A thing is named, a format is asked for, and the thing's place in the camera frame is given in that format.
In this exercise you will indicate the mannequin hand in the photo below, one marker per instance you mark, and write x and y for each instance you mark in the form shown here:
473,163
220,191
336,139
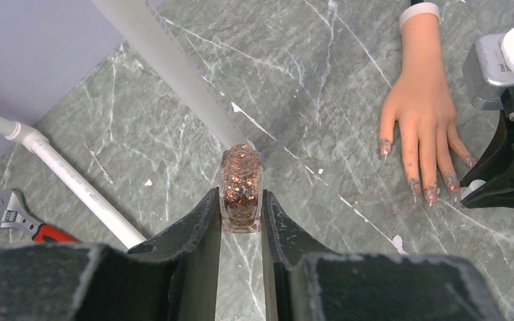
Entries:
420,105

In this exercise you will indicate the white PVC pipe frame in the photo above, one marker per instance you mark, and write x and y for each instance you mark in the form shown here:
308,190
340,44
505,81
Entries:
65,69

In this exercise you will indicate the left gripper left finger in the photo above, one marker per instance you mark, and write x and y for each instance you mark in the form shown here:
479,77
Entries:
171,276

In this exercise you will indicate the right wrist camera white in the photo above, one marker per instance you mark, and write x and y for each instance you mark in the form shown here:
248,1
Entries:
488,70

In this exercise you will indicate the white nail polish cap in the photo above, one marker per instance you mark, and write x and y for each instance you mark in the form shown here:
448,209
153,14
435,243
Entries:
472,187

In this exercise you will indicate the red adjustable wrench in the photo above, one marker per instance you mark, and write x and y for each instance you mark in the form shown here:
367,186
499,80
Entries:
15,215

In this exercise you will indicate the glitter nail polish bottle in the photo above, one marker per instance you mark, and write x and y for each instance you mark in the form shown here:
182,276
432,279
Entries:
240,189

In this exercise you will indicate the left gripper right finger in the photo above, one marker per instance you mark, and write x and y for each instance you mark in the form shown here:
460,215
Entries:
305,280

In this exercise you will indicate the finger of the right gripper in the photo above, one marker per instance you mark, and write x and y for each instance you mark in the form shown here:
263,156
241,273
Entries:
496,167

